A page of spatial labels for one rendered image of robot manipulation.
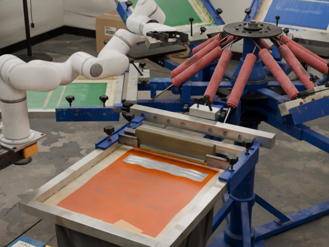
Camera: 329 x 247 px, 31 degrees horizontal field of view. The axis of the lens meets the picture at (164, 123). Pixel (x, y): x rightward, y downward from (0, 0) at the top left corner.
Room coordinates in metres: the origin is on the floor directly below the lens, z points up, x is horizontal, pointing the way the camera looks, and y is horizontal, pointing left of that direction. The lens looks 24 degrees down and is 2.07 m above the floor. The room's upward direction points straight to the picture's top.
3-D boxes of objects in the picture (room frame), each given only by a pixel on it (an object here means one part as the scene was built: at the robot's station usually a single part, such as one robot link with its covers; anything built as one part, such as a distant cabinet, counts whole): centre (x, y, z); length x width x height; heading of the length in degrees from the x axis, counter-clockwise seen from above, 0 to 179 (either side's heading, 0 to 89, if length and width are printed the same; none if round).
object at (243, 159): (2.04, -0.29, 0.98); 0.30 x 0.05 x 0.07; 151
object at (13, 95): (1.97, 0.54, 1.37); 0.13 x 0.10 x 0.16; 36
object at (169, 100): (2.88, 0.18, 0.90); 1.24 x 0.06 x 0.06; 91
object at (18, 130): (1.99, 0.56, 1.21); 0.16 x 0.13 x 0.15; 56
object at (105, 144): (2.31, 0.19, 0.98); 0.30 x 0.05 x 0.07; 151
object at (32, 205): (1.97, 0.06, 0.97); 0.79 x 0.58 x 0.04; 151
